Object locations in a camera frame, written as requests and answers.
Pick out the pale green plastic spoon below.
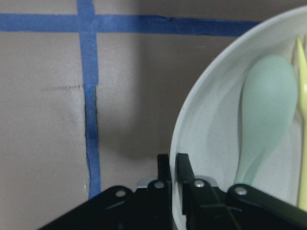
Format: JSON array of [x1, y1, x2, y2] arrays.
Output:
[[235, 55, 298, 184]]

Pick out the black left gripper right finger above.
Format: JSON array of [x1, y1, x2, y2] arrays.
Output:
[[176, 153, 307, 230]]

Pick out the yellow plastic fork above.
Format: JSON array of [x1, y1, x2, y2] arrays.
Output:
[[293, 36, 307, 211]]

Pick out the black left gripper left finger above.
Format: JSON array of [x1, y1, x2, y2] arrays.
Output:
[[42, 154, 172, 230]]

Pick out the white round plate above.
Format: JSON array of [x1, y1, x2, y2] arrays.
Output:
[[169, 6, 307, 230]]

